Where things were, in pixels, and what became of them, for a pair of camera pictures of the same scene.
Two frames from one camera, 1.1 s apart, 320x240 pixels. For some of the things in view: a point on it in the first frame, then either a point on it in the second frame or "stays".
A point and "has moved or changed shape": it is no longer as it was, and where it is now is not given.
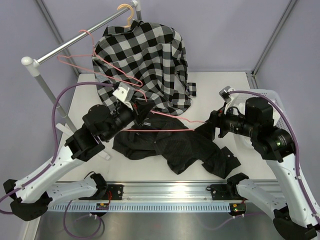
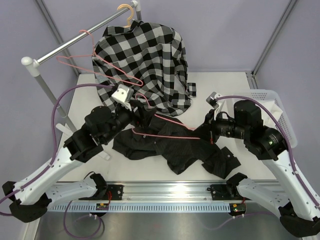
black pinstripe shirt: x=178 y=144 stays
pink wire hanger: x=164 y=115 has moved or changed shape
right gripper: x=218 y=119 stays
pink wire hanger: x=98 y=58 stays
